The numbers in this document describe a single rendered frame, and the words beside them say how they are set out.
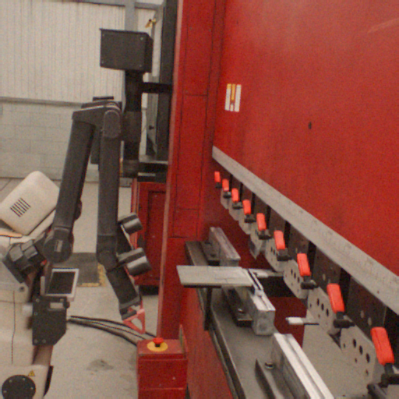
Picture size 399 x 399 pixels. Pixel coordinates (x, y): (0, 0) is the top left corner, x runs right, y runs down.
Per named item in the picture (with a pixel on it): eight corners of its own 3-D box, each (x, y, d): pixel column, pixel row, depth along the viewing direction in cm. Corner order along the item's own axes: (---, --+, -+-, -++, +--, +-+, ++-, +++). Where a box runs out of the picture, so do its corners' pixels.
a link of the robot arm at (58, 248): (74, 95, 142) (71, 97, 133) (124, 107, 145) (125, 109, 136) (44, 249, 151) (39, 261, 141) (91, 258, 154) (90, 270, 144)
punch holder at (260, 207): (249, 238, 189) (254, 194, 185) (273, 240, 190) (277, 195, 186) (260, 252, 174) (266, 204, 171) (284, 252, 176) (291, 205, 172)
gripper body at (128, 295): (140, 291, 159) (130, 271, 157) (142, 305, 149) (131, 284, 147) (120, 301, 158) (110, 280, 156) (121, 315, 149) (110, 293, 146)
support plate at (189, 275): (176, 267, 207) (176, 265, 207) (241, 269, 212) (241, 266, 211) (181, 284, 190) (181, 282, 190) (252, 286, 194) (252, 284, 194)
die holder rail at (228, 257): (208, 244, 282) (209, 227, 280) (218, 244, 283) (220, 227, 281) (225, 277, 234) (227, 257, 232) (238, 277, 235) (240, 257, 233)
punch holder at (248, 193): (238, 224, 208) (241, 184, 204) (259, 225, 209) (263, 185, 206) (246, 234, 194) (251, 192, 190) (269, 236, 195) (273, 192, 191)
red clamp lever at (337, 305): (326, 281, 109) (337, 326, 104) (345, 282, 110) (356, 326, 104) (323, 286, 111) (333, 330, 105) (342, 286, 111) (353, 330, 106)
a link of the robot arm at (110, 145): (101, 107, 144) (100, 109, 134) (122, 109, 145) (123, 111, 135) (96, 255, 154) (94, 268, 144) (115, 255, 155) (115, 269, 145)
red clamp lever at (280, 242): (273, 229, 148) (278, 259, 142) (287, 230, 148) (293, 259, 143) (271, 233, 149) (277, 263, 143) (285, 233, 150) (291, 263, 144)
